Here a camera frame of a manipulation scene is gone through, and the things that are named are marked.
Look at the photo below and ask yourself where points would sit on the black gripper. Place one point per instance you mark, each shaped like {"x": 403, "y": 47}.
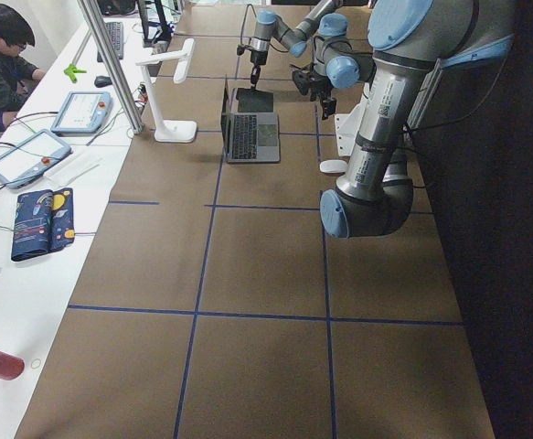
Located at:
{"x": 259, "y": 58}
{"x": 317, "y": 85}

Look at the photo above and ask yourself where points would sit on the white computer mouse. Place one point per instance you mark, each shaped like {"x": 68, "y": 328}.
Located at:
{"x": 333, "y": 166}

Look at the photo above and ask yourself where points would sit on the grey laptop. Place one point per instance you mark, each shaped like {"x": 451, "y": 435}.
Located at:
{"x": 249, "y": 137}

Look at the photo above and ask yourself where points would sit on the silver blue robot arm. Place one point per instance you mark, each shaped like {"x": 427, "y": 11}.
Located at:
{"x": 374, "y": 196}
{"x": 269, "y": 25}

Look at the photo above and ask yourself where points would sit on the white desk lamp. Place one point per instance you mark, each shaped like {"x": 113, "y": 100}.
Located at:
{"x": 166, "y": 130}

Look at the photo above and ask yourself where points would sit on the grey desk mouse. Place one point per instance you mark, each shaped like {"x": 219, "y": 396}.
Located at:
{"x": 102, "y": 81}

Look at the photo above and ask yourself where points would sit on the black keyboard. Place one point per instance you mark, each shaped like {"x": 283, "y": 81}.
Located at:
{"x": 115, "y": 33}

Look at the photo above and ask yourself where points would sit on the upper teach pendant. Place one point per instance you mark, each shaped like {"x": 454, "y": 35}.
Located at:
{"x": 82, "y": 113}

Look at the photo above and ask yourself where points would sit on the teach pendant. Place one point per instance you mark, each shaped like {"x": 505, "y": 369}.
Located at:
{"x": 82, "y": 113}
{"x": 29, "y": 160}

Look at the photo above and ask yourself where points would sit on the green clamp tool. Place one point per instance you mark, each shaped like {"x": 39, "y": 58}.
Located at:
{"x": 72, "y": 72}

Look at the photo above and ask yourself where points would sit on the lower teach pendant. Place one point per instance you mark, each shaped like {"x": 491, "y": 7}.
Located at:
{"x": 29, "y": 160}

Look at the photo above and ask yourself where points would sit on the dark blue patterned pouch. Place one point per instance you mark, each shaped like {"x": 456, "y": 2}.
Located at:
{"x": 44, "y": 223}

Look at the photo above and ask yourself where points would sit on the aluminium frame post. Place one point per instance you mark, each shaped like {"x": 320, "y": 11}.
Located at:
{"x": 92, "y": 16}

